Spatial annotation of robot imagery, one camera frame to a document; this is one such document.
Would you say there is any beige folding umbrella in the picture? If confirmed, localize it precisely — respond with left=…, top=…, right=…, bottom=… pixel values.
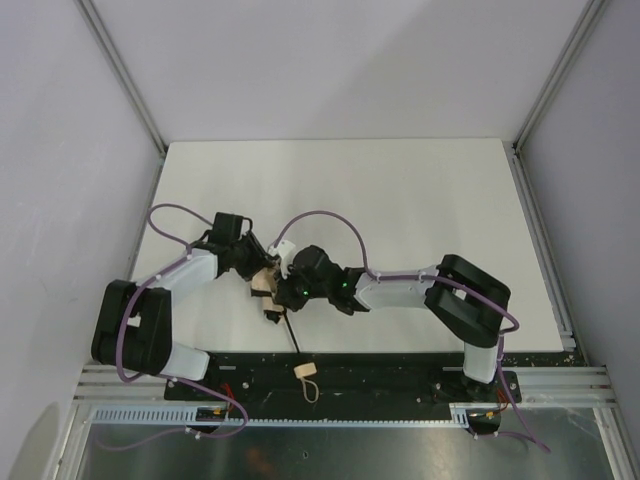
left=249, top=264, right=321, bottom=405

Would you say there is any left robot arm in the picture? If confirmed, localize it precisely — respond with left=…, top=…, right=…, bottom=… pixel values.
left=91, top=213, right=275, bottom=381

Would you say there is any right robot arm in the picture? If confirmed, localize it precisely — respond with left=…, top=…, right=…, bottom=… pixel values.
left=273, top=245, right=511, bottom=384

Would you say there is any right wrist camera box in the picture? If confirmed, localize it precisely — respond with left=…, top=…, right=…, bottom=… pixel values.
left=267, top=240, right=297, bottom=279

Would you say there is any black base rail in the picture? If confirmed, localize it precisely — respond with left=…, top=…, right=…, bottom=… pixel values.
left=164, top=351, right=524, bottom=421

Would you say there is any grey slotted cable duct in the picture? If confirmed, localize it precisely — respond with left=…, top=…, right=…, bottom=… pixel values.
left=89, top=405, right=479, bottom=429

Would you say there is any left aluminium corner post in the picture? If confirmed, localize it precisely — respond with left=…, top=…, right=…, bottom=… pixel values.
left=74, top=0, right=169, bottom=154

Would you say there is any aluminium corner post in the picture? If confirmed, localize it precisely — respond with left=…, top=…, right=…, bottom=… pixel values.
left=512, top=0, right=609, bottom=154
left=74, top=0, right=169, bottom=154

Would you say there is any right aluminium corner post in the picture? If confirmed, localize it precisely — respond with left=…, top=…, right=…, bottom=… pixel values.
left=512, top=0, right=609, bottom=154

